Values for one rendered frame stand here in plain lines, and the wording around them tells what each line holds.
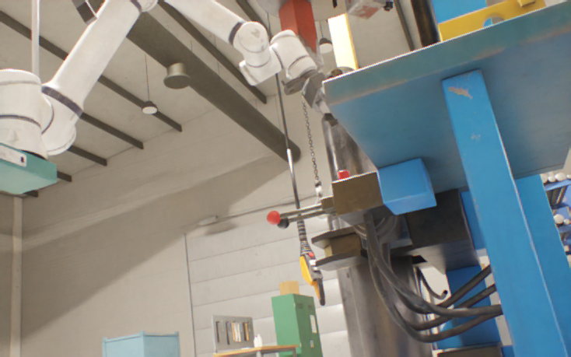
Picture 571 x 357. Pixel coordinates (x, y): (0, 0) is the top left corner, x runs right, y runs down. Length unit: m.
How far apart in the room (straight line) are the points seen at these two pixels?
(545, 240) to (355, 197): 0.69
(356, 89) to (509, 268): 0.35
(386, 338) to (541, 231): 0.55
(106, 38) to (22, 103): 0.41
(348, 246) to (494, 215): 0.90
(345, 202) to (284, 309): 7.95
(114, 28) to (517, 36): 1.43
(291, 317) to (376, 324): 7.36
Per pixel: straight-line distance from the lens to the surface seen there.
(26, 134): 1.70
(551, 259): 1.74
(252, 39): 1.66
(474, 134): 0.86
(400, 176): 1.21
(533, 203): 1.76
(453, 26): 0.96
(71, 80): 1.94
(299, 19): 2.36
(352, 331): 3.17
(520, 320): 0.81
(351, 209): 1.23
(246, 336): 8.86
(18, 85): 1.77
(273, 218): 1.30
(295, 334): 9.08
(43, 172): 1.69
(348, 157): 1.87
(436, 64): 0.87
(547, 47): 0.91
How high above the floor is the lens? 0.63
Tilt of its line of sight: 18 degrees up
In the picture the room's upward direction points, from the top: 8 degrees counter-clockwise
